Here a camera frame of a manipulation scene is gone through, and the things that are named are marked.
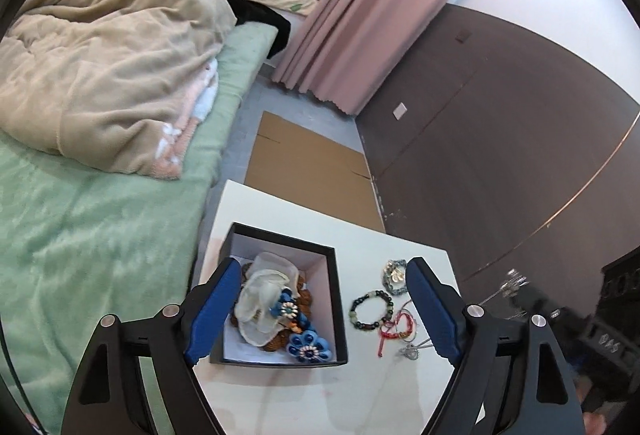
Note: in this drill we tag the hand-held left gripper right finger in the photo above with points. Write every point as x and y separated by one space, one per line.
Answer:
436 315

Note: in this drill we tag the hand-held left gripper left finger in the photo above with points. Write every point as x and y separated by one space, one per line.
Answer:
214 315

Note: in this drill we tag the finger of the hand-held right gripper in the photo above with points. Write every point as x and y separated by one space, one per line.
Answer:
555 310

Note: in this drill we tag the silver dangling hair pin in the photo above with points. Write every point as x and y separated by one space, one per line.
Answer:
511 279

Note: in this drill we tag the black jewelry box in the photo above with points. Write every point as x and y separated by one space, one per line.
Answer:
340 315

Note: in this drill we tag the white fabric pouch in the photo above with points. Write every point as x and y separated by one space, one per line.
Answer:
260 290

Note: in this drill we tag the blue pearl flower ornament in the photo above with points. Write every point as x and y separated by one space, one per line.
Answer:
287 307

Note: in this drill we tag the blue flower hair clip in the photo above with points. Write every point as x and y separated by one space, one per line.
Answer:
310 347

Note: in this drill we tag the green bed mattress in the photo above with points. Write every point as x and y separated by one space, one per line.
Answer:
90 240

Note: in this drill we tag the flat brown cardboard sheet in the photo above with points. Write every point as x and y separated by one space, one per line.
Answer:
305 170

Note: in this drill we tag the pink white fleece blanket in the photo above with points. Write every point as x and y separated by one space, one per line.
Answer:
187 135

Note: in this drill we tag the beige quilt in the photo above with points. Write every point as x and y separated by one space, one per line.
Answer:
110 65

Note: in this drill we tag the long pink curtain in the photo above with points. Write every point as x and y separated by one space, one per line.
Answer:
380 0

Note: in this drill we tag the white wall socket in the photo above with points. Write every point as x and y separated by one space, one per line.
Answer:
400 111

